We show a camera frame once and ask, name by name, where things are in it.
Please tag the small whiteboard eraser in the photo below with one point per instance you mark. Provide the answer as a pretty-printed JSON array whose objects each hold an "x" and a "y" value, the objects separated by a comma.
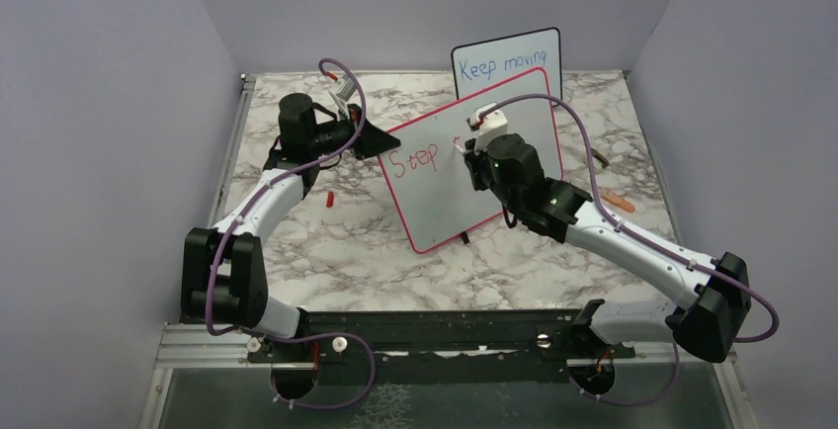
[{"x": 600, "y": 158}]

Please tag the black aluminium base frame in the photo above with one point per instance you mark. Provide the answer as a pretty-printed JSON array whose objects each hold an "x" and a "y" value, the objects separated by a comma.
[{"x": 435, "y": 369}]

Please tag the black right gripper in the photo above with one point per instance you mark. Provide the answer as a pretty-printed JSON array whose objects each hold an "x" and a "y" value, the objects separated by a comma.
[{"x": 474, "y": 161}]

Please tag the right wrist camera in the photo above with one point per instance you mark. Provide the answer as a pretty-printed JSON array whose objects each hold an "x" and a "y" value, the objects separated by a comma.
[{"x": 487, "y": 122}]

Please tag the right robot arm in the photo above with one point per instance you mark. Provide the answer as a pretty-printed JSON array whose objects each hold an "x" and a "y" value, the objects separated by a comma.
[{"x": 702, "y": 305}]

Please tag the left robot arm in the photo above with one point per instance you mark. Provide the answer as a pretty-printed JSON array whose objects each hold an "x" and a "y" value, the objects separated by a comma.
[{"x": 224, "y": 278}]

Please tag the red framed whiteboard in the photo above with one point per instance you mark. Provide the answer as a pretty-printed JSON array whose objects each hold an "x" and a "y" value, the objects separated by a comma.
[{"x": 426, "y": 175}]

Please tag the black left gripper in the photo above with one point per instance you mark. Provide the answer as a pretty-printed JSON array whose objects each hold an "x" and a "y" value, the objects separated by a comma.
[{"x": 374, "y": 141}]

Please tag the black framed written whiteboard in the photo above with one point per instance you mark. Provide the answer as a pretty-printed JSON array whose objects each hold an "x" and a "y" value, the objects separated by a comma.
[{"x": 479, "y": 65}]

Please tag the orange rubber piece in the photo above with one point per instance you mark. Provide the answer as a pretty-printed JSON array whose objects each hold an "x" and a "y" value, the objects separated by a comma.
[{"x": 618, "y": 201}]

